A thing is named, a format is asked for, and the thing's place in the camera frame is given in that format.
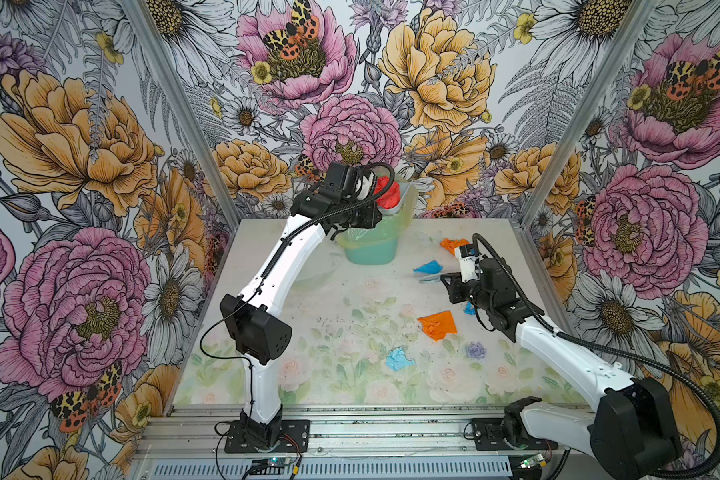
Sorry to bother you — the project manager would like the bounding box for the small blue paper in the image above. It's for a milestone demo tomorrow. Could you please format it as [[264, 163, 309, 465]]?
[[464, 302, 477, 316]]

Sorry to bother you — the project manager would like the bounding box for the red paper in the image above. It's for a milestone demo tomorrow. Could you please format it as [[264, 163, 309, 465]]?
[[374, 177, 401, 210]]

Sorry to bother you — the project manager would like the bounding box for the purple paper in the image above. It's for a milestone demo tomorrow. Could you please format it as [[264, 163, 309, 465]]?
[[465, 342, 486, 360]]

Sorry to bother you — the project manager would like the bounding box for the grey-green plastic dustpan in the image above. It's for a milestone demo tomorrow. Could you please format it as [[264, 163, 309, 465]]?
[[376, 181, 418, 218]]

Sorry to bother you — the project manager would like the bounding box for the light blue paper front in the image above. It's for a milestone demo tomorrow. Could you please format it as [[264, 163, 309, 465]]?
[[385, 347, 415, 372]]

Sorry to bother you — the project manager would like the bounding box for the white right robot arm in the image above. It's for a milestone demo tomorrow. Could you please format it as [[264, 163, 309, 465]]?
[[440, 257, 682, 479]]

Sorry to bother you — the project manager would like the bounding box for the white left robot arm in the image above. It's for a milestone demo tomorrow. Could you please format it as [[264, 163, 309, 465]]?
[[220, 163, 395, 450]]

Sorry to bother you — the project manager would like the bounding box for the large orange crumpled paper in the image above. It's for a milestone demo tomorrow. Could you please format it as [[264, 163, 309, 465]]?
[[440, 238, 469, 256]]

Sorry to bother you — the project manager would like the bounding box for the green plastic trash bin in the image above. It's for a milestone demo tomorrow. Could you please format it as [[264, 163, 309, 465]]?
[[337, 182, 415, 265]]

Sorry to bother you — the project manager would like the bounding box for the blue crumpled paper middle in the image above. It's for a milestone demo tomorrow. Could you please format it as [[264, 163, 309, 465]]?
[[414, 260, 443, 275]]

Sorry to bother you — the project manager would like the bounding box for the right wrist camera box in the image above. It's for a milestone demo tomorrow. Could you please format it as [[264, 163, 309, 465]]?
[[454, 243, 479, 283]]

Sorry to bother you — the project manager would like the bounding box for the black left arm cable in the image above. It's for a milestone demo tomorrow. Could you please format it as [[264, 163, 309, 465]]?
[[199, 161, 397, 421]]

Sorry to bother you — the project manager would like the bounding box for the black corrugated right cable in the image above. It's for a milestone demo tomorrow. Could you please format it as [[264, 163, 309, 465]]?
[[471, 232, 720, 480]]

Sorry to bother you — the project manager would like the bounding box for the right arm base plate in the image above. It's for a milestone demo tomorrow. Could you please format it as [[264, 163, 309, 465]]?
[[462, 417, 559, 452]]

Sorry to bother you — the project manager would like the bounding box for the aluminium corner post right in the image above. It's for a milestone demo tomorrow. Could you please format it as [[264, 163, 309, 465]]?
[[518, 0, 658, 228]]

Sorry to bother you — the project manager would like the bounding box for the aluminium corner post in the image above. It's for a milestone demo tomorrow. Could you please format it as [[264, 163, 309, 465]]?
[[118, 0, 242, 230], [518, 0, 658, 228]]

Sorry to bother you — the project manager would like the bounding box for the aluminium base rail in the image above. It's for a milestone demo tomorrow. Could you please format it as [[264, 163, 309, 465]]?
[[126, 405, 609, 479]]

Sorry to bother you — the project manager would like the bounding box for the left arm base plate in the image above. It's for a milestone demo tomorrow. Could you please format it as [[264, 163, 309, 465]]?
[[223, 419, 311, 454]]

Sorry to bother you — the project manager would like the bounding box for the aluminium corner post left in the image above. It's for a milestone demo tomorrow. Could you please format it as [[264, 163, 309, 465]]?
[[118, 0, 242, 230]]

